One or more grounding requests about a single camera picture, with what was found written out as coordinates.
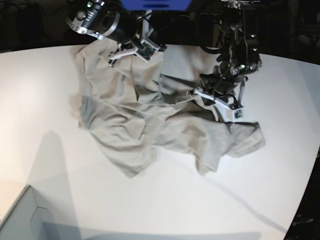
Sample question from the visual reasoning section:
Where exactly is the blue plastic bin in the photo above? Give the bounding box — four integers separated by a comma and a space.
120, 0, 192, 11

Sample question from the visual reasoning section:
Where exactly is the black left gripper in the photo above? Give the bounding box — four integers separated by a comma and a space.
199, 73, 238, 96

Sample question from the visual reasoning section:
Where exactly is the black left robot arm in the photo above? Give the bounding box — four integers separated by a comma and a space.
200, 0, 262, 97

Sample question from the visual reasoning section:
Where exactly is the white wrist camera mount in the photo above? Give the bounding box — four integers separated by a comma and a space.
108, 38, 167, 68
187, 88, 244, 123

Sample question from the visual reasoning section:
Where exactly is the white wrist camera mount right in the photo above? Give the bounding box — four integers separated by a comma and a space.
108, 38, 167, 68

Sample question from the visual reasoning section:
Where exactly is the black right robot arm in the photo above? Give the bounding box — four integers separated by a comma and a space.
66, 0, 138, 44

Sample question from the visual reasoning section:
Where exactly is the white cardboard box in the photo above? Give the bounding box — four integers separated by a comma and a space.
0, 185, 82, 240

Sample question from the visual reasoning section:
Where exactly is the beige grey t-shirt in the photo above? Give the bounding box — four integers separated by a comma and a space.
73, 39, 266, 178

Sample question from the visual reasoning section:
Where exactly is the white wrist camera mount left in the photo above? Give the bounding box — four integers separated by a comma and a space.
187, 88, 244, 123

